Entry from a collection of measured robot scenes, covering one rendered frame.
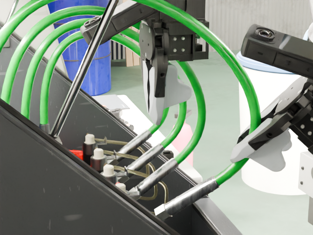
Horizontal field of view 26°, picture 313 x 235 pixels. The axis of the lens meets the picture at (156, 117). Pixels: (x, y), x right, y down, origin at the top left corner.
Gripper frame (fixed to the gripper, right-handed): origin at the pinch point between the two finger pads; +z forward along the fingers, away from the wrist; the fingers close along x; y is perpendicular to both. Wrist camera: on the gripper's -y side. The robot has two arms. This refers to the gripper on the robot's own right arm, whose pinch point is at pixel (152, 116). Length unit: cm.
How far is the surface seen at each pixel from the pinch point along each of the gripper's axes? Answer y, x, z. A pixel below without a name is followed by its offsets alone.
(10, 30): -19.3, -2.4, -13.7
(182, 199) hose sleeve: 1.1, -11.0, 8.4
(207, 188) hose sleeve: 4.1, -12.4, 6.7
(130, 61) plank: 136, 571, 118
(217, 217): 19.1, 21.8, 28.2
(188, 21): 1.6, -11.2, -15.2
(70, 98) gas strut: -16.3, -31.2, -12.0
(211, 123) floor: 148, 365, 123
